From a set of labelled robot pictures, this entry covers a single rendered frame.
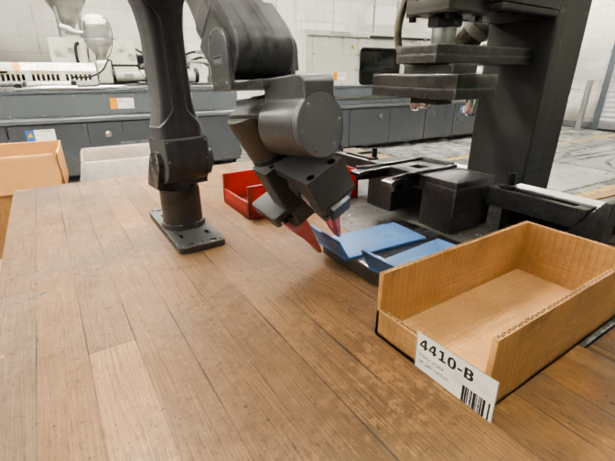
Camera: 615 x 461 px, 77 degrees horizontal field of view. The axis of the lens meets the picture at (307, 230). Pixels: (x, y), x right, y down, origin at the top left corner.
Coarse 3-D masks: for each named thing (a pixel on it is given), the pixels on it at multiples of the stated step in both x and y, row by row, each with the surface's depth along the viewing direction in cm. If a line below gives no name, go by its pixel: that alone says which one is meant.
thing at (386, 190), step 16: (368, 192) 77; (384, 192) 73; (400, 192) 73; (416, 192) 75; (432, 192) 63; (448, 192) 61; (464, 192) 61; (480, 192) 63; (384, 208) 74; (400, 208) 74; (432, 208) 64; (448, 208) 61; (464, 208) 62; (480, 208) 65; (432, 224) 65; (448, 224) 62; (464, 224) 64
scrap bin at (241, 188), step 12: (348, 168) 81; (228, 180) 77; (240, 180) 78; (252, 180) 79; (228, 192) 75; (240, 192) 79; (252, 192) 67; (264, 192) 69; (228, 204) 76; (240, 204) 71; (252, 204) 68; (252, 216) 69
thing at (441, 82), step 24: (432, 24) 60; (456, 24) 59; (408, 48) 60; (432, 48) 57; (456, 48) 58; (480, 48) 61; (504, 48) 64; (528, 48) 68; (408, 72) 65; (432, 72) 61; (456, 72) 58; (408, 96) 63; (432, 96) 60; (456, 96) 56; (480, 96) 60
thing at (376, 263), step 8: (440, 240) 54; (416, 248) 52; (424, 248) 52; (432, 248) 52; (440, 248) 52; (368, 256) 45; (376, 256) 44; (392, 256) 50; (400, 256) 50; (408, 256) 50; (416, 256) 50; (368, 264) 47; (376, 264) 45; (384, 264) 43; (392, 264) 42; (400, 264) 47; (376, 272) 46
